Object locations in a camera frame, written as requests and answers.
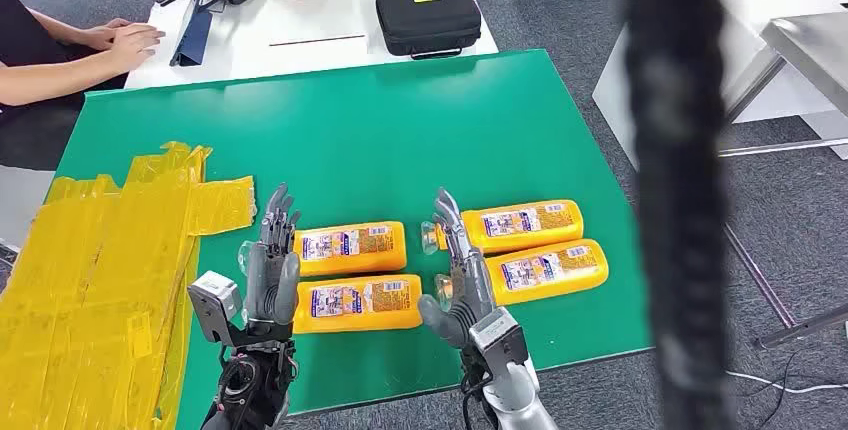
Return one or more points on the person's body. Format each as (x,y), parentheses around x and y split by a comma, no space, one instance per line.
(26,36)

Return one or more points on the thin black stick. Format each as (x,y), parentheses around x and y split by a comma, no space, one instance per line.
(318,40)

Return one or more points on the steel frame table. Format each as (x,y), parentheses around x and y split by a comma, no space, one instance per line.
(815,49)

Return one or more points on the person's left hand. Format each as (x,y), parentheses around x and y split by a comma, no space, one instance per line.
(106,31)

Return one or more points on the yellow plastic sheet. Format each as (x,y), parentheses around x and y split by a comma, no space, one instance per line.
(99,281)

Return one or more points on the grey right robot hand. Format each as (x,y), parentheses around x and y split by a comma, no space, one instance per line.
(470,294)

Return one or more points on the person's right forearm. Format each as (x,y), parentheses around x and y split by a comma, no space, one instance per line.
(53,79)

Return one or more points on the dark blue folded stand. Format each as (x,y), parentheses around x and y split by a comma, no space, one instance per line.
(193,36)

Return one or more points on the person's left forearm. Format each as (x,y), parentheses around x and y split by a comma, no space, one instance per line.
(63,29)

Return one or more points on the person's right hand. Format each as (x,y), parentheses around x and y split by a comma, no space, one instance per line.
(136,46)

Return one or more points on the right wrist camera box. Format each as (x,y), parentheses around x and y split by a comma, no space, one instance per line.
(497,337)

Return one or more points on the black zipped carrying case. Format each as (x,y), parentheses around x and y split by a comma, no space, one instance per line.
(427,23)

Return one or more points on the yellow detergent bottle clear cap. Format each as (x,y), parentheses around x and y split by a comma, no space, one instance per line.
(530,241)
(344,262)
(563,281)
(358,321)

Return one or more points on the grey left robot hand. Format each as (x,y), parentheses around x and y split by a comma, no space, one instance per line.
(272,288)

